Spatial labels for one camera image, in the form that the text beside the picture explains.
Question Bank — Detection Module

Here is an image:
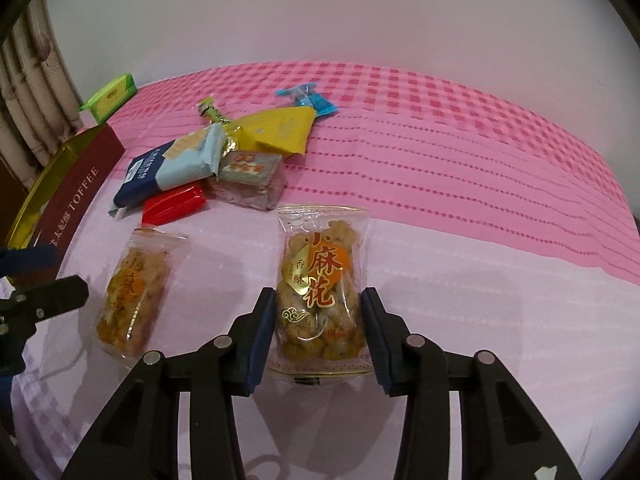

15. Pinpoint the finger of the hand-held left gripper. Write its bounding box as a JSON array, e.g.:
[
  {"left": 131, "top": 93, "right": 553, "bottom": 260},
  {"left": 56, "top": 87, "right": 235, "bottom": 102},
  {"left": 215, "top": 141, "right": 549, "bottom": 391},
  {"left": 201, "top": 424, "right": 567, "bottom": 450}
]
[
  {"left": 9, "top": 274, "right": 89, "bottom": 322},
  {"left": 0, "top": 245, "right": 64, "bottom": 277}
]

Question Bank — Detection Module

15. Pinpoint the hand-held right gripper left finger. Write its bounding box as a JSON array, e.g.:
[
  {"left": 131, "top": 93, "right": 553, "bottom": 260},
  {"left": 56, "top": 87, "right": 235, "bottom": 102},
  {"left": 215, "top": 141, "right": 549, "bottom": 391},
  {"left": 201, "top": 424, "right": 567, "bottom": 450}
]
[{"left": 60, "top": 287, "right": 278, "bottom": 480}]

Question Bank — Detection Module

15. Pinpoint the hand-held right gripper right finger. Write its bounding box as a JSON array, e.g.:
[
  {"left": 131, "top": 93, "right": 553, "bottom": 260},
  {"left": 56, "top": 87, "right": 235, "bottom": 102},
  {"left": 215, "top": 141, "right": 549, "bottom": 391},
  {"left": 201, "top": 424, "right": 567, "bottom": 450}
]
[{"left": 361, "top": 287, "right": 583, "bottom": 480}]

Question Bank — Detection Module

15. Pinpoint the maroon gold-rimmed toffee box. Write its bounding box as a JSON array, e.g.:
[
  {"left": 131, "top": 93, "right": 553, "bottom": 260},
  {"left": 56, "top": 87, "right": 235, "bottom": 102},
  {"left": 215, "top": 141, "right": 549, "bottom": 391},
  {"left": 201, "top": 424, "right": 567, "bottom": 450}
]
[{"left": 5, "top": 124, "right": 127, "bottom": 281}]

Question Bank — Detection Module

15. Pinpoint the clear fried twist snack packet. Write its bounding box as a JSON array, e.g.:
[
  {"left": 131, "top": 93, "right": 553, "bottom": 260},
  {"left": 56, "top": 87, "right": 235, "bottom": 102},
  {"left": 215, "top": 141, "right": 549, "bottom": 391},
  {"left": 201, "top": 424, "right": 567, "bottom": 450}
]
[
  {"left": 95, "top": 227, "right": 190, "bottom": 360},
  {"left": 267, "top": 204, "right": 376, "bottom": 378}
]

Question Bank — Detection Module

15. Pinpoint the red snack packet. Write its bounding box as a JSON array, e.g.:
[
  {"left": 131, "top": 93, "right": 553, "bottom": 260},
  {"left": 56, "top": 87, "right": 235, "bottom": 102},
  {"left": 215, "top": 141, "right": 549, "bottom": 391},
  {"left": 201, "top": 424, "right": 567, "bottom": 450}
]
[{"left": 141, "top": 183, "right": 207, "bottom": 227}]

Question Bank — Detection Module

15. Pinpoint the yellow snack packet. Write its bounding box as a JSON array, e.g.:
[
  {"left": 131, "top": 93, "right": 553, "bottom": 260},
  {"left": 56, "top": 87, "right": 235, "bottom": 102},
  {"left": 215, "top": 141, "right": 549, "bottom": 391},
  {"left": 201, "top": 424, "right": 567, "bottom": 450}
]
[{"left": 227, "top": 106, "right": 317, "bottom": 160}]

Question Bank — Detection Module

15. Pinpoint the clear wrapped brown cake packet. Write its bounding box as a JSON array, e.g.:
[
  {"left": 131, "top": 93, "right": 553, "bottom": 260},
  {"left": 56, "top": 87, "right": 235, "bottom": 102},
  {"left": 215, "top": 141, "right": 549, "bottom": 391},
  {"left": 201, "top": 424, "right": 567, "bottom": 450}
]
[{"left": 205, "top": 172, "right": 288, "bottom": 211}]

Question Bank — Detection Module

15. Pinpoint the dark and light blue packet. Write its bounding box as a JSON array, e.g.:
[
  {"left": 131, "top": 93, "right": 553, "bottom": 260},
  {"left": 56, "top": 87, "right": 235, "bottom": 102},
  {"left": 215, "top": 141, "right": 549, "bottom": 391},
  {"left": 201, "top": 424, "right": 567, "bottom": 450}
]
[{"left": 107, "top": 124, "right": 236, "bottom": 218}]

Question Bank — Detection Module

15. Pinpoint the green tissue pack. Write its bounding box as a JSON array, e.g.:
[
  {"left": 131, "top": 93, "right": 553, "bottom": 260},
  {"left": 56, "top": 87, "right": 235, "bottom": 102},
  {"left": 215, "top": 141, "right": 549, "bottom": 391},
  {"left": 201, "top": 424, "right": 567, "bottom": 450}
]
[{"left": 77, "top": 74, "right": 138, "bottom": 125}]

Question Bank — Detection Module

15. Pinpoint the small grey orange-label packet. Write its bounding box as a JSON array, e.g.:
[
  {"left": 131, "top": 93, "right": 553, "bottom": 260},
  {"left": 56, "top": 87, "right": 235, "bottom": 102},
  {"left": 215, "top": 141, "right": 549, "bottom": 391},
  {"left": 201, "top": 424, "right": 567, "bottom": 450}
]
[{"left": 217, "top": 150, "right": 283, "bottom": 186}]

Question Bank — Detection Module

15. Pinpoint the small green candy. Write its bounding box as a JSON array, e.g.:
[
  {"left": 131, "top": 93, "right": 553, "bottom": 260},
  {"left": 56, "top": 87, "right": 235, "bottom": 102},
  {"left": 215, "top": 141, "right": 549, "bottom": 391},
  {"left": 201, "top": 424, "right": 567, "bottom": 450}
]
[{"left": 196, "top": 100, "right": 232, "bottom": 126}]

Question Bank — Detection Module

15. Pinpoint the blue wrapped candy packet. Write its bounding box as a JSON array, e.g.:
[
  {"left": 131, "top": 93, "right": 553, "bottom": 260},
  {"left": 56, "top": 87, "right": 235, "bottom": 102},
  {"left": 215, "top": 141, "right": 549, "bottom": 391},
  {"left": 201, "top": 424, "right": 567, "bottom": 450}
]
[{"left": 276, "top": 83, "right": 339, "bottom": 118}]

